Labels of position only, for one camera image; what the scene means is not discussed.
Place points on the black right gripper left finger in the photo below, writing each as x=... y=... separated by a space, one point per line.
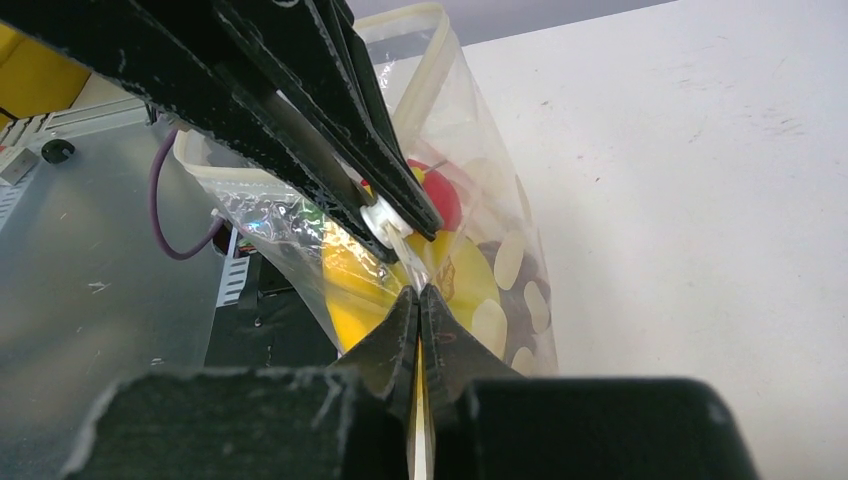
x=353 y=419

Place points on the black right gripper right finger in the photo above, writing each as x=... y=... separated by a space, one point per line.
x=490 y=422

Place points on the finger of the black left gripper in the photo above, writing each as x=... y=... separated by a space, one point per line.
x=316 y=88
x=169 y=53

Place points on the clear zip top bag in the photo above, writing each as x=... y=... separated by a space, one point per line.
x=440 y=118

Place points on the red apple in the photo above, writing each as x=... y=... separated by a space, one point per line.
x=441 y=192

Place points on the dark grape bunch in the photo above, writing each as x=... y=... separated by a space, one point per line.
x=524 y=295

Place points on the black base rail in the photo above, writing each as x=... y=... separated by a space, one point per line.
x=264 y=322

